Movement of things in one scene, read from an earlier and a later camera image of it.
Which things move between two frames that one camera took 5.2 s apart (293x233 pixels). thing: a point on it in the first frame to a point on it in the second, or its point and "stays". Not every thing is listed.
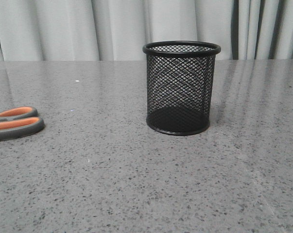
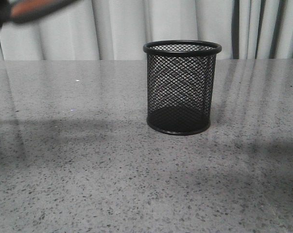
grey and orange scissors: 15,123 to 25,11
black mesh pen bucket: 180,83 stays
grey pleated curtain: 118,30 stays
